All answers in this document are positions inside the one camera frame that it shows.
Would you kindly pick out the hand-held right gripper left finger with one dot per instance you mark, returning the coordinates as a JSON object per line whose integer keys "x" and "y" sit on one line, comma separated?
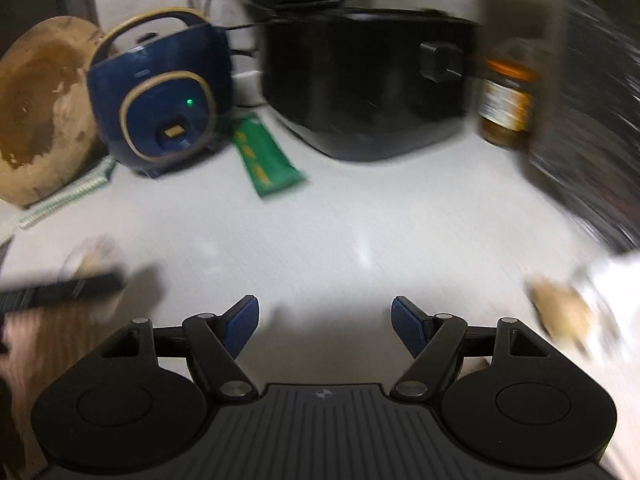
{"x": 242, "y": 325}

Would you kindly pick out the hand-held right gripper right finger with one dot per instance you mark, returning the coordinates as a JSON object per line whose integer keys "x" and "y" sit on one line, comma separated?
{"x": 407, "y": 327}

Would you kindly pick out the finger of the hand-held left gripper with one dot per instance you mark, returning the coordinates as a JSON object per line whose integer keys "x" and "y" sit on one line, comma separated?
{"x": 60, "y": 290}

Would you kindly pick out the white plastic bag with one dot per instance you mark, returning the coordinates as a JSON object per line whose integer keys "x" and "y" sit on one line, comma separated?
{"x": 610, "y": 285}

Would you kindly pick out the person's left forearm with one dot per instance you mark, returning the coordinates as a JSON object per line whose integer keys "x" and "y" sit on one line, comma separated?
{"x": 30, "y": 345}

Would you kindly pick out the pale food scrap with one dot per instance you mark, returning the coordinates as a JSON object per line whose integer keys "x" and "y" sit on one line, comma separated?
{"x": 92, "y": 255}

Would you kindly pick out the green striped cloth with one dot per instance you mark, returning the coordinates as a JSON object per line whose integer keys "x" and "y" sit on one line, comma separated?
{"x": 65, "y": 195}

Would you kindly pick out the brown food scrap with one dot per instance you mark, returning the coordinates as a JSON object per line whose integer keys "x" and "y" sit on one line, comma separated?
{"x": 560, "y": 310}

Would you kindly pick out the green snack packet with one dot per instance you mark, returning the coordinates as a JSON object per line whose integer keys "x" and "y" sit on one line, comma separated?
{"x": 260, "y": 155}

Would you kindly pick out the round wooden cutting board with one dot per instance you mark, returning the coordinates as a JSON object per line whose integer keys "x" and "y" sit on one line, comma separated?
{"x": 40, "y": 110}

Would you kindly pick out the blue rice cooker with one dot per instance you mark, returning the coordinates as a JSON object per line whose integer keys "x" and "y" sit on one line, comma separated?
{"x": 160, "y": 85}

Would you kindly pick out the orange-lidded glass jar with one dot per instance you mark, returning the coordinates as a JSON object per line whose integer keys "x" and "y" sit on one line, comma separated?
{"x": 502, "y": 105}

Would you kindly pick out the black rice cooker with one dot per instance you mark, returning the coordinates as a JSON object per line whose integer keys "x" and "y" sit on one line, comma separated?
{"x": 350, "y": 85}

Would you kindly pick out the black film-wrapped appliance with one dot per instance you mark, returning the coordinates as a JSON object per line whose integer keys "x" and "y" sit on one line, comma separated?
{"x": 590, "y": 110}

